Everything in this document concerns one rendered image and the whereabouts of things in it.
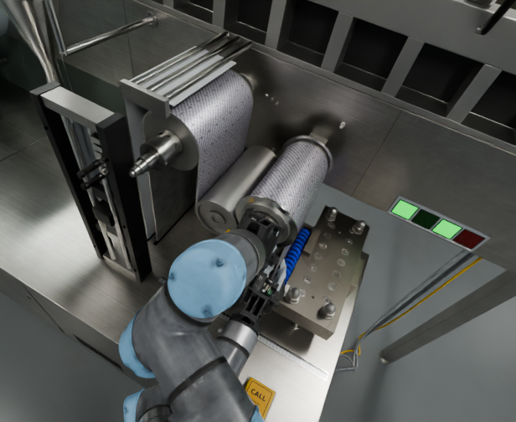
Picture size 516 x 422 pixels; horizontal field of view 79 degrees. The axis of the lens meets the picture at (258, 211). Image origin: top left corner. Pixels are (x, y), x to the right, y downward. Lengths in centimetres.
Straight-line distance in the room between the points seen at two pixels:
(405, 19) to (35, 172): 120
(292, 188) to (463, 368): 190
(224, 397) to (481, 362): 221
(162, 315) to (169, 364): 5
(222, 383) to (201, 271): 12
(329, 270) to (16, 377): 156
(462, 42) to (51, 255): 114
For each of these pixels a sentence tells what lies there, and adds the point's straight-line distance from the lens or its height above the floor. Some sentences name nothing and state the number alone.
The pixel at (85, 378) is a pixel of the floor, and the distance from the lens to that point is 189.
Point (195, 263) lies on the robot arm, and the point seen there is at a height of 150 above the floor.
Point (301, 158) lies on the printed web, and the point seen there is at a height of 131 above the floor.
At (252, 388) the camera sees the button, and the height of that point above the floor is 92.
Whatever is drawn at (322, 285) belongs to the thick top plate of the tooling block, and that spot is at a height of 103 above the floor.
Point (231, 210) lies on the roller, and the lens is 72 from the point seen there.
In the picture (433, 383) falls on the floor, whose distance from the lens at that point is 224.
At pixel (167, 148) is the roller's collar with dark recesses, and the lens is 66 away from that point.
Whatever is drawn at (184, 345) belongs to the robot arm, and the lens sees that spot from 38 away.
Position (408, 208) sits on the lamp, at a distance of 97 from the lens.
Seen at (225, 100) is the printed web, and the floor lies 139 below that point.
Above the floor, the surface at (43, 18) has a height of 143.
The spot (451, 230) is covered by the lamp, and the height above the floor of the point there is 119.
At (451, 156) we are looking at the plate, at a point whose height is 138.
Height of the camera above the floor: 178
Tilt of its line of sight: 49 degrees down
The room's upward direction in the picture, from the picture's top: 15 degrees clockwise
